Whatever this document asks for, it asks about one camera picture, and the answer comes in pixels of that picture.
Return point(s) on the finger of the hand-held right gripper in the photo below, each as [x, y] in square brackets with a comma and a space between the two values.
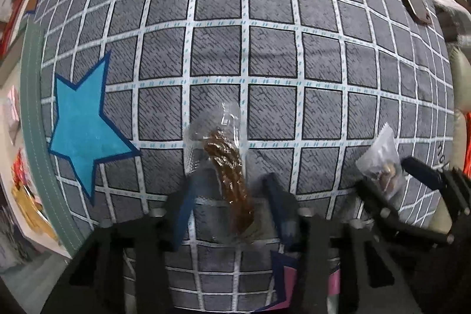
[379, 205]
[427, 172]

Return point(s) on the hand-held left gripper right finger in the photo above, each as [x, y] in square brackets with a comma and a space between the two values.
[283, 218]

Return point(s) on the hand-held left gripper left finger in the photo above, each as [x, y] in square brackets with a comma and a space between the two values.
[184, 214]

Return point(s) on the clear packet of nuts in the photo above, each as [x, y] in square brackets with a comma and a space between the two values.
[382, 159]

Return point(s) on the clear packet of brown snack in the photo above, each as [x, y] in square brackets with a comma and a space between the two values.
[228, 167]

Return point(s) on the beige leather sofa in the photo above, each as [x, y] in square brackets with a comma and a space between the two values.
[461, 86]

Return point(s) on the checked grey tablecloth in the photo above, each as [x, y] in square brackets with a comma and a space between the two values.
[272, 53]

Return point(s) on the pink carton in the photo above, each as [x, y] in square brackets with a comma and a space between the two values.
[13, 110]

